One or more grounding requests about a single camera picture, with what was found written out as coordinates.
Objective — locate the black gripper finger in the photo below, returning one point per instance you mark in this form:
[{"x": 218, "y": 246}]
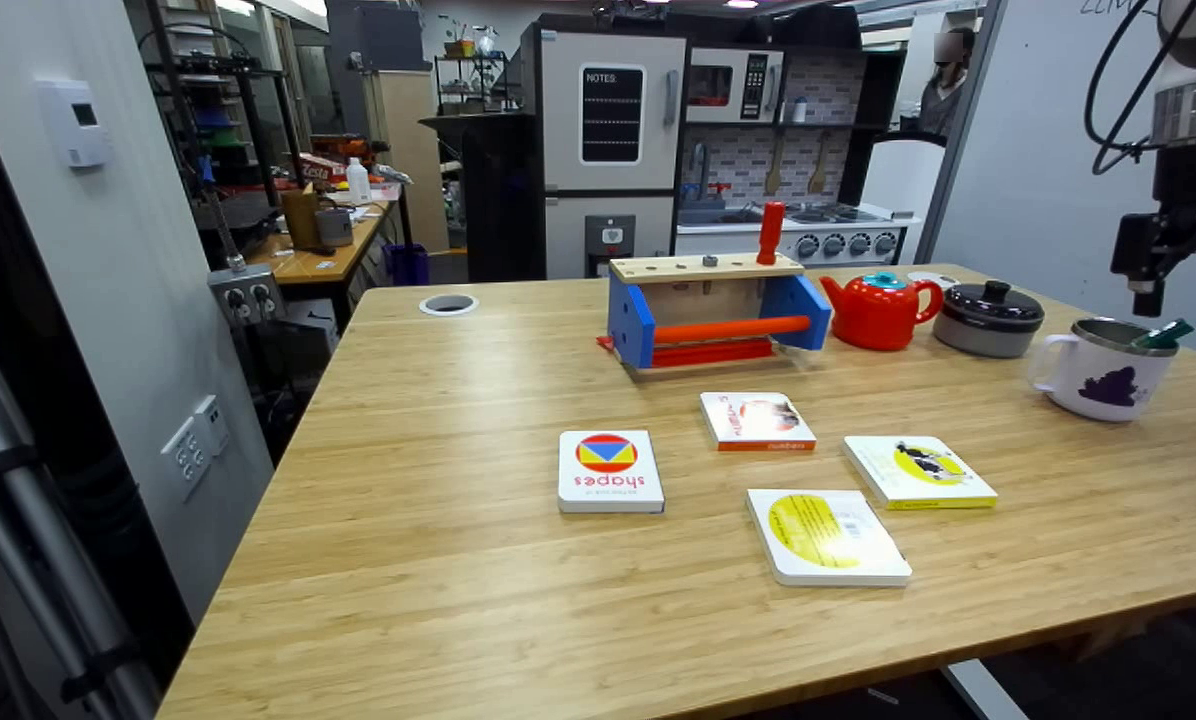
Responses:
[{"x": 1141, "y": 263}]

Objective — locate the white mug with purple print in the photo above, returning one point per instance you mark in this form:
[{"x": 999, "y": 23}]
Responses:
[{"x": 1101, "y": 383}]

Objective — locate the gray pot with black lid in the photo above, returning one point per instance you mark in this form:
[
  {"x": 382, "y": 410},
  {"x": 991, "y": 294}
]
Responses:
[{"x": 991, "y": 322}]

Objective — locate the white rounded appliance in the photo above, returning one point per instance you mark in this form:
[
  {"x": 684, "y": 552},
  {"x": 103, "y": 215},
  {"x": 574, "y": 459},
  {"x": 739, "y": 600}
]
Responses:
[{"x": 902, "y": 180}]

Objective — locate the person in background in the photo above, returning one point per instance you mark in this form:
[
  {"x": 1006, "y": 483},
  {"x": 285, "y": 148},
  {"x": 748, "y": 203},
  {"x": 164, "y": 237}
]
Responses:
[{"x": 951, "y": 87}]

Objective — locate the red teapot with teal knob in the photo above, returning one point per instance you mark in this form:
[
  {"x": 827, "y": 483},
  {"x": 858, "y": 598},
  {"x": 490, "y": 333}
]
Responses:
[{"x": 877, "y": 316}]

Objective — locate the book yellow circle black figure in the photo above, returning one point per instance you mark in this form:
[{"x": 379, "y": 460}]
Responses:
[{"x": 919, "y": 468}]

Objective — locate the toy stove with knobs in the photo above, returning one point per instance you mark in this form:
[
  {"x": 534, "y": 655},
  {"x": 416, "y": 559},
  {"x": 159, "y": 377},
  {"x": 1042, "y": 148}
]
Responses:
[{"x": 820, "y": 243}]

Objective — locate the red wooden peg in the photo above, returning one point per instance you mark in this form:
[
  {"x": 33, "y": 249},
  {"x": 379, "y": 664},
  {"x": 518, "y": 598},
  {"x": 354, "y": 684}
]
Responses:
[{"x": 768, "y": 231}]

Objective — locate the orange wooden dowel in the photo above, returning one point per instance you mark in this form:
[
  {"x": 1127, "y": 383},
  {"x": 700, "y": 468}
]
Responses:
[{"x": 739, "y": 331}]

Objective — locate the white book large yellow circle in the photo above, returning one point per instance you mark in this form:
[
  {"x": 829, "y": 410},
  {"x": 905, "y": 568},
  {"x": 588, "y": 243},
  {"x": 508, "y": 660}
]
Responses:
[{"x": 829, "y": 535}]

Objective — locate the white book with red edge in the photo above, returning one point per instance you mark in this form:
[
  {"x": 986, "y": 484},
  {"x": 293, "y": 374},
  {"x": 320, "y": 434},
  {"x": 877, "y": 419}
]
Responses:
[{"x": 759, "y": 419}]

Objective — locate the white microwave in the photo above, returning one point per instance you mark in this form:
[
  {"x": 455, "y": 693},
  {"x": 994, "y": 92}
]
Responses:
[{"x": 735, "y": 87}]

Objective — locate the wooden toy bench blue sides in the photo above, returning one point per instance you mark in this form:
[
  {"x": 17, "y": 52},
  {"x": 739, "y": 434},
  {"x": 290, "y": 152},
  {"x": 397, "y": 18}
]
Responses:
[{"x": 637, "y": 322}]

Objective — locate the white cabinet under oven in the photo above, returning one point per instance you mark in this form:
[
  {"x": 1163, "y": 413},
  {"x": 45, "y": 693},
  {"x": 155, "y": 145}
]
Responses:
[{"x": 611, "y": 233}]

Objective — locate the white lab oven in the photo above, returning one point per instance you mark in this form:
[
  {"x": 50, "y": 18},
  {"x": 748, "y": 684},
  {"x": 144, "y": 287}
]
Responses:
[{"x": 613, "y": 115}]

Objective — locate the white book red yellow circle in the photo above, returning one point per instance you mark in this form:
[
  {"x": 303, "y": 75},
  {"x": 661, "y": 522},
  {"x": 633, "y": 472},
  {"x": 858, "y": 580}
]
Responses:
[{"x": 611, "y": 468}]

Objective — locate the black cabinet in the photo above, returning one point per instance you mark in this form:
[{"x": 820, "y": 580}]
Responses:
[{"x": 497, "y": 203}]

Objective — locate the blue bin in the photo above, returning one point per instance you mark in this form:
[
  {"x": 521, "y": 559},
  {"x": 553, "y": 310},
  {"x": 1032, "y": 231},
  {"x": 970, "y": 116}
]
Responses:
[{"x": 410, "y": 266}]

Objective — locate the white plastic bottle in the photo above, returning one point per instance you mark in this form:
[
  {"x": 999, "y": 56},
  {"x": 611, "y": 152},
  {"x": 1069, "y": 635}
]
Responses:
[{"x": 358, "y": 180}]

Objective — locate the wooden workbench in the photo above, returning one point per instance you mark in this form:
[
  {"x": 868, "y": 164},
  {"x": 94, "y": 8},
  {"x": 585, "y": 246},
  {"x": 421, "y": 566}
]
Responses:
[{"x": 320, "y": 263}]

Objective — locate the brown cardboard box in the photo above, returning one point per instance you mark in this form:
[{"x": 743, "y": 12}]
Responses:
[{"x": 313, "y": 222}]

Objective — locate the gray electrical box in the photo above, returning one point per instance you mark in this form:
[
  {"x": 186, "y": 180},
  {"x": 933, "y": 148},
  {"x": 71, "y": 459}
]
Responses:
[{"x": 245, "y": 294}]

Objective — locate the metal shelf rack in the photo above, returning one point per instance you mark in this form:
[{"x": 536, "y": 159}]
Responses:
[{"x": 218, "y": 122}]

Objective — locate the black and silver tripod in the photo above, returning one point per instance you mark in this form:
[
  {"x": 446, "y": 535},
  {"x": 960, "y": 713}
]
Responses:
[{"x": 38, "y": 535}]

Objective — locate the white wall outlet plate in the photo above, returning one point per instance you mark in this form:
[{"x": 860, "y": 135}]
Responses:
[{"x": 199, "y": 445}]

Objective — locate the white wall thermostat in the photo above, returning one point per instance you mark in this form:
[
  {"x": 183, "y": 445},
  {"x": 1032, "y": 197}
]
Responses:
[{"x": 79, "y": 122}]

